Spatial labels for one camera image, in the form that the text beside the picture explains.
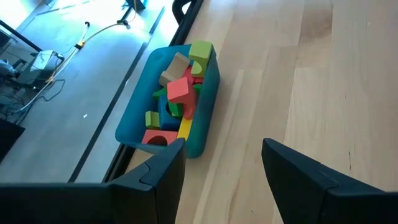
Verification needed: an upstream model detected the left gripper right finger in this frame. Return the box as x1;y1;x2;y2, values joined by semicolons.
261;138;386;224

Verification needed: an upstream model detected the dark green block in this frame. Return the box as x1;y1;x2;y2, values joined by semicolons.
167;101;184;118

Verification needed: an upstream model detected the light green small block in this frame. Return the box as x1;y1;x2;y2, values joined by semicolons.
144;110;161;130

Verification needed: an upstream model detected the teal plastic bin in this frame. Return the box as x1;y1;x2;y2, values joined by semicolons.
114;43;221;159

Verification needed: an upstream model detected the blue short block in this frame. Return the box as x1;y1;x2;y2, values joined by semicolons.
157;95;182;131

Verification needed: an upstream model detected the natural wood rectangular block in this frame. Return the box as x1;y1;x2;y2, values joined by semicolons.
159;52;191;88

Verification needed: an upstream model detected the black floor stand bar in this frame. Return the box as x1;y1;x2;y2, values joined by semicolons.
0;19;44;53

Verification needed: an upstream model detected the thin black floor cable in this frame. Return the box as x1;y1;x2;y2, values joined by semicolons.
42;78;67;103

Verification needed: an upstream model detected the light green rectangular block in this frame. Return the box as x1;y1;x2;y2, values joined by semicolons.
188;40;214;78

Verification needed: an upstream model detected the yellow floor cable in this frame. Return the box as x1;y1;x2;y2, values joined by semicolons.
17;21;130;113

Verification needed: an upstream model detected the black table clamp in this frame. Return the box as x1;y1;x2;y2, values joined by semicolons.
172;0;196;25

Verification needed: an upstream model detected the grey power box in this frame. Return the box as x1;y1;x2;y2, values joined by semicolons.
30;49;65;74

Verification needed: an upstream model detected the black flat floor object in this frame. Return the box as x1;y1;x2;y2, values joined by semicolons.
0;119;26;163

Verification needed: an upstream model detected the red arch block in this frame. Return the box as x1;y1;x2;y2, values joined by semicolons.
182;65;205;85

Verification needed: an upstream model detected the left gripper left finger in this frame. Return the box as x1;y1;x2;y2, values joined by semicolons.
107;138;187;224

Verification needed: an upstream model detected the green arch block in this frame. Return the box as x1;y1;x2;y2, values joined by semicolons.
152;87;169;100

